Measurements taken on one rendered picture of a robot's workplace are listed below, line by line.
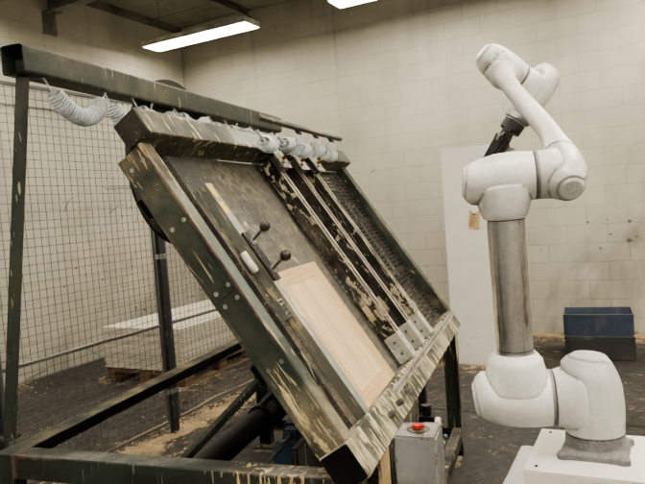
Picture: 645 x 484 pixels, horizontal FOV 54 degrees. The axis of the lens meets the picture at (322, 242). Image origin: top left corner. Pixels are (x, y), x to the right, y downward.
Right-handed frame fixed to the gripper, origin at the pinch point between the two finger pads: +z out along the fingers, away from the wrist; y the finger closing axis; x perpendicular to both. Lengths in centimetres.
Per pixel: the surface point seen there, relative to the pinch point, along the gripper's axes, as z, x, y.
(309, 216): 53, -63, -27
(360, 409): 86, 19, 21
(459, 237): 37, -108, -365
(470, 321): 96, -58, -382
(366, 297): 68, -24, -38
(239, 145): 41, -85, 13
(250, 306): 72, -16, 57
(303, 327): 75, -10, 29
